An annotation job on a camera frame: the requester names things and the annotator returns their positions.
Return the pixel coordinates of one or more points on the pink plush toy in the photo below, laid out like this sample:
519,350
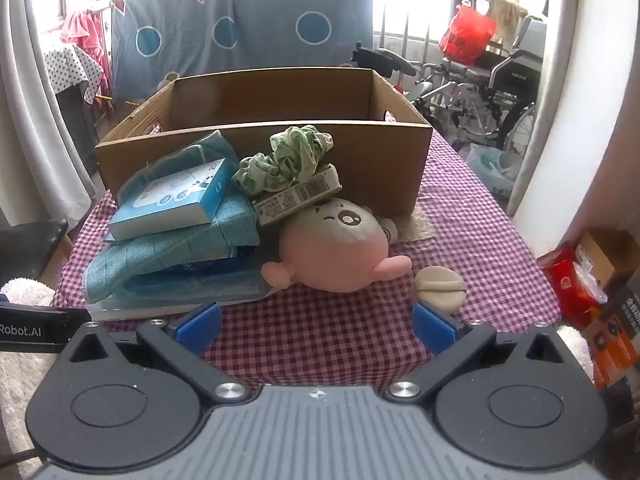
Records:
330,255

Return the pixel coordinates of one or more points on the blue printed blanket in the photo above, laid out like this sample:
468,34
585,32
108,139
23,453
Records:
250,25

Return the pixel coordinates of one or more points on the green patterned scrunchie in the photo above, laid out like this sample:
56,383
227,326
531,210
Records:
280,160

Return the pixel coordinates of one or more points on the beige hanging towel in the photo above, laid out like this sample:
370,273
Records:
510,15

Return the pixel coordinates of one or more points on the teal cloth pack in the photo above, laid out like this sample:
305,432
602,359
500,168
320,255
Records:
165,255
200,147

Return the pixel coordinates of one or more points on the clear pack of face masks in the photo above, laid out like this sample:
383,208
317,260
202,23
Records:
200,295

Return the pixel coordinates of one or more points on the small brown barcode carton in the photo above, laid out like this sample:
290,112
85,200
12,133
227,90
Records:
295,197

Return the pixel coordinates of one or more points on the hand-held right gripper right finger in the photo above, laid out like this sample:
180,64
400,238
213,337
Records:
432,327

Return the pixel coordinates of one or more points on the white plastic bag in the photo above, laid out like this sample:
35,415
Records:
492,165

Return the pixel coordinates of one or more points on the red plastic bag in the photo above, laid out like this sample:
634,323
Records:
467,35

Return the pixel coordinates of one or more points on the white fluffy garment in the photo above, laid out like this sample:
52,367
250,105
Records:
20,290

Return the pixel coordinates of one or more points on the orange and black carton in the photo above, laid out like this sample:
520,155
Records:
620,330

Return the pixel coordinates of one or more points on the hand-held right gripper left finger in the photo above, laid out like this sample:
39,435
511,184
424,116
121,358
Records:
200,322

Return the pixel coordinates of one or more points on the pink hanging garment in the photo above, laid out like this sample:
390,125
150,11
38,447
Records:
82,30

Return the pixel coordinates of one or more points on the beige woven mat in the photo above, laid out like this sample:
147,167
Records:
415,230

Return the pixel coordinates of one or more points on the red carton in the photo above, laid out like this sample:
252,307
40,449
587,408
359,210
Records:
565,280

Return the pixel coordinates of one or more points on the metal window railing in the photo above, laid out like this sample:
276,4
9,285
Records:
400,20

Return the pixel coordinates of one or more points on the brown cardboard box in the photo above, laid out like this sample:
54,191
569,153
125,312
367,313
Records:
300,95

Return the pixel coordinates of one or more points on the wheelchair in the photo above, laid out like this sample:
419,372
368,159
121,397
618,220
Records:
505,67

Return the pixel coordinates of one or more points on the pink checkered tablecloth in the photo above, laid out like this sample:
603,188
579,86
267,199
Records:
325,340

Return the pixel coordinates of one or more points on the white curtain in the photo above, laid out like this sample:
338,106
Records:
25,135
537,135

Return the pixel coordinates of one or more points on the polka dot cloth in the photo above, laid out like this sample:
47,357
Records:
70,70

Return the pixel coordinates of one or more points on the black padded mobility chair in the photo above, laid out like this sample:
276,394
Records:
380,57

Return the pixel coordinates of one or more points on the beige round powder puff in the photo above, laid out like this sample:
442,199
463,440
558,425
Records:
440,290

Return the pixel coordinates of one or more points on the light blue small carton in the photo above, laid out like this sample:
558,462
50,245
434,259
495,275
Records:
160,205

